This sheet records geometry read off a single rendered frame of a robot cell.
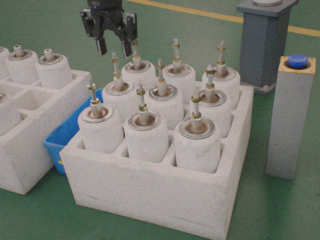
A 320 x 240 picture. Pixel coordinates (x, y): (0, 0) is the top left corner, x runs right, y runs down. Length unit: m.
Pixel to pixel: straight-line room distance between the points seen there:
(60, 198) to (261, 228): 0.51
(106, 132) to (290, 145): 0.45
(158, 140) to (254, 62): 0.64
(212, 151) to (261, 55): 0.61
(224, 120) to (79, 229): 0.44
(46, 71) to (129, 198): 0.48
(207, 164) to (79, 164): 0.30
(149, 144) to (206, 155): 0.12
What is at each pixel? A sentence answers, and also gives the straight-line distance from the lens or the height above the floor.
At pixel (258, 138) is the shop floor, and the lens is 1.09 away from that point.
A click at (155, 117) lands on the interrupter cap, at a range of 0.74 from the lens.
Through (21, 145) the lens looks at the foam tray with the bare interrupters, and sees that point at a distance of 0.96.
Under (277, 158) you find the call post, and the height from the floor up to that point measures 0.06.
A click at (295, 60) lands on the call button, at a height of 0.33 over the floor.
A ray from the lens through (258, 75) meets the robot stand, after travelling 1.28.
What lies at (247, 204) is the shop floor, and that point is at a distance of 0.90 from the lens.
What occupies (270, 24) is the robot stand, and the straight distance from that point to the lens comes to 1.20.
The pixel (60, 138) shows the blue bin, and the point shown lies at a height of 0.09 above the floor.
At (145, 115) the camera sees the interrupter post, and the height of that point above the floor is 0.27.
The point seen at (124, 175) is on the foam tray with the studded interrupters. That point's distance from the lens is 0.77.
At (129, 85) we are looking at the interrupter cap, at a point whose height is 0.25.
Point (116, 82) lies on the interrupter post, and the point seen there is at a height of 0.27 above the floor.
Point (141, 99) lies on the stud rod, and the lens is 0.71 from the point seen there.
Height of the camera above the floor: 0.68
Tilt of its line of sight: 35 degrees down
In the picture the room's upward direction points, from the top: 7 degrees counter-clockwise
